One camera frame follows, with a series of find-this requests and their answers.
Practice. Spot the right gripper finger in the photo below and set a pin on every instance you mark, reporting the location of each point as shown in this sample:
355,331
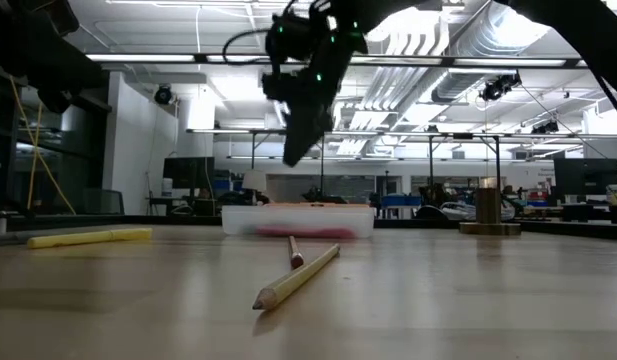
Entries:
298,135
320,120

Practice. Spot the pink highlighter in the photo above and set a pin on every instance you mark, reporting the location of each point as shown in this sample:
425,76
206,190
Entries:
308,232

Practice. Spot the orange pencil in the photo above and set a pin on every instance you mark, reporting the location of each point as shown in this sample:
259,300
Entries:
295,255

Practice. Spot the yellow wooden pencil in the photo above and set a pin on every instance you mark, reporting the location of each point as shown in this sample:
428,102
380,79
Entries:
298,277

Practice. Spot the yellow highlighter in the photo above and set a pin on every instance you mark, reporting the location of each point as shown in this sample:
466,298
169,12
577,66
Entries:
88,237

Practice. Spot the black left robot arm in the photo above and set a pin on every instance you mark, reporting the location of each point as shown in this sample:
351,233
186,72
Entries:
43,55

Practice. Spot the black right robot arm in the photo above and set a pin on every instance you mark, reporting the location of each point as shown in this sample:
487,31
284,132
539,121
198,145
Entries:
578,30

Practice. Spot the clear plastic supply box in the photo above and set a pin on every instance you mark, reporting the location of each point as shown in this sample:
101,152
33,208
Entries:
238,220

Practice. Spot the white lamp shade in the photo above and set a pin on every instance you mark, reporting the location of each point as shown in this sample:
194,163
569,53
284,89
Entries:
254,180

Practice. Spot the blue storage bins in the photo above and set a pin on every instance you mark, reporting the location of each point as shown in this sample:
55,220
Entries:
400,200

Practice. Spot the black computer monitor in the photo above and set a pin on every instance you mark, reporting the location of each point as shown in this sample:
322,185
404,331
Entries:
585,176
188,172

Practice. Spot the white wipes canister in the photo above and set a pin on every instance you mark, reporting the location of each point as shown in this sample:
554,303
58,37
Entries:
167,187

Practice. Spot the silver desk bell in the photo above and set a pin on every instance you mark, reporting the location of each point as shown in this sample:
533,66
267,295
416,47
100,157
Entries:
489,210

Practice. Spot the dark mesh chair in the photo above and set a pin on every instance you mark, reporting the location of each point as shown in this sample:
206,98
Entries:
103,202

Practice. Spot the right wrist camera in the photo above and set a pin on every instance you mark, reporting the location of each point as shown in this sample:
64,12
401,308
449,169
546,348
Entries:
290,37

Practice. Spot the background black frame rig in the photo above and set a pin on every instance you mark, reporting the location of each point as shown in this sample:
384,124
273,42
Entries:
430,160

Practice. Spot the silver ventilation duct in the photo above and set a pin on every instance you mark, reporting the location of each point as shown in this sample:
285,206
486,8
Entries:
468,55

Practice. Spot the black ceiling-hung camera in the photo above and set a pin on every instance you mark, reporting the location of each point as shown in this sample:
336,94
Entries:
163,95
545,127
498,86

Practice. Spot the black aluminium table frame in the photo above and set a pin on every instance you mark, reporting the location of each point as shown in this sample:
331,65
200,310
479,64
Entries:
138,219

